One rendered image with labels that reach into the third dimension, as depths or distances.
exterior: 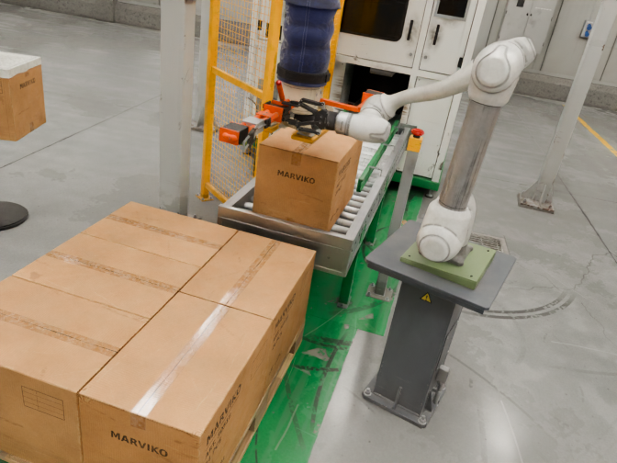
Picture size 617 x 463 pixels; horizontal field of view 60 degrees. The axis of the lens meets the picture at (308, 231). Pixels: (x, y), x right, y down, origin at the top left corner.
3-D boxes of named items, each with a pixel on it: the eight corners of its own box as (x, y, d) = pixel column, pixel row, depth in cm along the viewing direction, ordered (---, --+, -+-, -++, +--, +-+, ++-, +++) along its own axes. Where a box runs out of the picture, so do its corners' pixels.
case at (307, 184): (289, 180, 325) (297, 116, 307) (353, 196, 317) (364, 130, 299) (251, 218, 273) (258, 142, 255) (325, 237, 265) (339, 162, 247)
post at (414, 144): (375, 288, 333) (410, 134, 287) (386, 291, 331) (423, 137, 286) (373, 294, 327) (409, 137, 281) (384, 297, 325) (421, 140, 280)
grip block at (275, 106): (269, 112, 221) (270, 98, 218) (290, 118, 219) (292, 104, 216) (260, 118, 214) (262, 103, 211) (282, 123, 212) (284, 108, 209)
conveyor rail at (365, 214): (399, 147, 467) (404, 127, 458) (406, 149, 466) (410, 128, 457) (337, 271, 266) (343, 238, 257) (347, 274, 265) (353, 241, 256)
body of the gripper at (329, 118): (336, 113, 207) (313, 108, 209) (332, 134, 211) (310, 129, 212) (341, 109, 213) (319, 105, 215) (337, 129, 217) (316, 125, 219)
